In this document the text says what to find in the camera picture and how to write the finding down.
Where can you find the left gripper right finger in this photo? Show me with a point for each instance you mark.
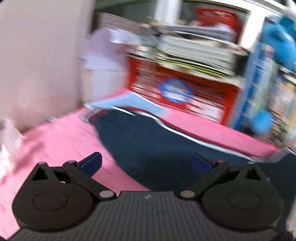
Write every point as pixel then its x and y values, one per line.
pixel 237 197

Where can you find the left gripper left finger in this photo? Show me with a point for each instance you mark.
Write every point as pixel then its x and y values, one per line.
pixel 58 198

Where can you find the white and navy jacket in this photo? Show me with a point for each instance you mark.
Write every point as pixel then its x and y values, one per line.
pixel 159 155

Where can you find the pink bunny table mat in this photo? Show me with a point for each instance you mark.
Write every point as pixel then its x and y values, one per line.
pixel 69 138

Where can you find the blue plush ball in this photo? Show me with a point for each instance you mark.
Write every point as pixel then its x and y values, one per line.
pixel 262 122

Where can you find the red plastic crate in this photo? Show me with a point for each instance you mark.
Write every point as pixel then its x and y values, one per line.
pixel 205 98

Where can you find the row of upright books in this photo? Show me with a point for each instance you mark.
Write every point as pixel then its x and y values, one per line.
pixel 268 86

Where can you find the light blue notebook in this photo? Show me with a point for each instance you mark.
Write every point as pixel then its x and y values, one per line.
pixel 129 99

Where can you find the stack of papers and booklets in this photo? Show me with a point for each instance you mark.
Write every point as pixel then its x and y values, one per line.
pixel 207 52

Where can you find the blue plush toy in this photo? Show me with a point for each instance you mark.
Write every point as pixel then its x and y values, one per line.
pixel 281 37

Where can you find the red upper basket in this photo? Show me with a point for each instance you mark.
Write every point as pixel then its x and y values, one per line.
pixel 214 16

